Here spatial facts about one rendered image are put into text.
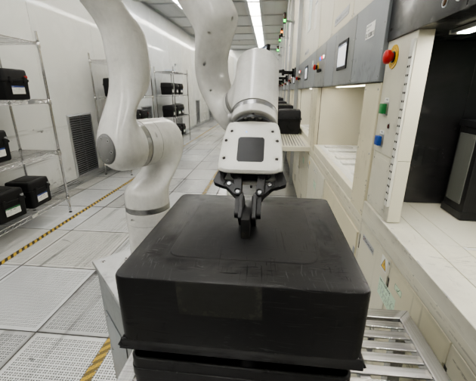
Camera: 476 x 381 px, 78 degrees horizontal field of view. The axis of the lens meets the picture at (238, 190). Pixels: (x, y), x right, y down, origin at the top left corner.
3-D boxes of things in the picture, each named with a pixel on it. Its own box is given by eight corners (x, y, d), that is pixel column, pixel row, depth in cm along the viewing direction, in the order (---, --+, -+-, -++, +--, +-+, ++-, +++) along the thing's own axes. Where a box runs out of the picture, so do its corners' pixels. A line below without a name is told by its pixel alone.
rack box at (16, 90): (8, 100, 253) (1, 66, 244) (-21, 100, 255) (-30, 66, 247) (35, 99, 281) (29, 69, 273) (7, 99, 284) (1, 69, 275)
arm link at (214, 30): (149, 18, 63) (218, 142, 62) (177, -55, 50) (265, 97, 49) (183, 18, 69) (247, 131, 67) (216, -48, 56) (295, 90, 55)
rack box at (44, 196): (35, 209, 282) (29, 183, 274) (7, 209, 283) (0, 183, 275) (55, 198, 311) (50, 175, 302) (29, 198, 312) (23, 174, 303)
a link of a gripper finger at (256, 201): (252, 178, 46) (250, 219, 43) (273, 179, 45) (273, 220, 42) (253, 187, 49) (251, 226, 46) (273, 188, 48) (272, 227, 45)
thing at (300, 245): (183, 236, 64) (180, 178, 60) (324, 243, 61) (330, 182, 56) (115, 348, 36) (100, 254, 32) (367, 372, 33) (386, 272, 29)
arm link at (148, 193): (115, 209, 81) (103, 120, 73) (165, 190, 96) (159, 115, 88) (146, 218, 75) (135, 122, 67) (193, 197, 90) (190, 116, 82)
